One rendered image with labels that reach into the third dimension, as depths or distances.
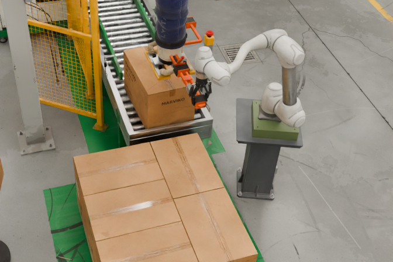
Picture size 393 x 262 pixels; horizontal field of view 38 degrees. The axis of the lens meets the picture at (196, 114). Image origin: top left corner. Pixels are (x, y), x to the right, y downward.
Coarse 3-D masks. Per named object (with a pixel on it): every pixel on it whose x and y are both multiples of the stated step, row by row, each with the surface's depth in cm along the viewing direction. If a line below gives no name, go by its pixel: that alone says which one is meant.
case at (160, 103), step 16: (144, 48) 470; (128, 64) 461; (144, 64) 453; (128, 80) 472; (144, 80) 438; (160, 80) 439; (176, 80) 441; (192, 80) 442; (144, 96) 436; (160, 96) 432; (176, 96) 439; (144, 112) 446; (160, 112) 443; (176, 112) 450; (192, 112) 457
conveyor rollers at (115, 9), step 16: (112, 0) 601; (128, 0) 600; (112, 16) 575; (128, 16) 579; (112, 32) 554; (128, 32) 558; (128, 48) 538; (112, 64) 520; (128, 96) 484; (128, 112) 469; (144, 128) 460
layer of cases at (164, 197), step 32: (96, 160) 427; (128, 160) 430; (160, 160) 432; (192, 160) 434; (96, 192) 404; (128, 192) 406; (160, 192) 408; (192, 192) 410; (224, 192) 412; (96, 224) 384; (128, 224) 386; (160, 224) 388; (192, 224) 389; (224, 224) 391; (96, 256) 383; (128, 256) 367; (160, 256) 368; (192, 256) 370; (224, 256) 372; (256, 256) 377
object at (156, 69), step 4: (144, 52) 430; (148, 52) 430; (156, 52) 431; (148, 56) 426; (152, 56) 426; (156, 56) 426; (148, 60) 424; (152, 60) 422; (152, 64) 419; (152, 68) 417; (156, 68) 415; (160, 68) 414; (164, 68) 416; (156, 72) 413; (156, 76) 410; (160, 76) 410; (164, 76) 410; (168, 76) 410
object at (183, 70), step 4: (176, 64) 399; (180, 64) 400; (184, 64) 401; (176, 68) 396; (180, 68) 397; (184, 68) 398; (188, 68) 396; (176, 72) 395; (180, 72) 395; (184, 72) 396; (188, 72) 397; (176, 76) 397
